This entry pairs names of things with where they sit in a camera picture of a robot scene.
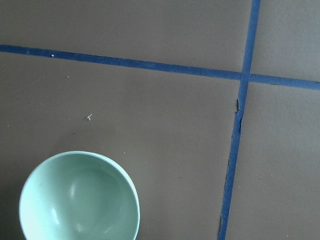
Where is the green bowl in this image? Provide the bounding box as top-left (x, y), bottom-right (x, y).
top-left (19, 151), bottom-right (141, 240)

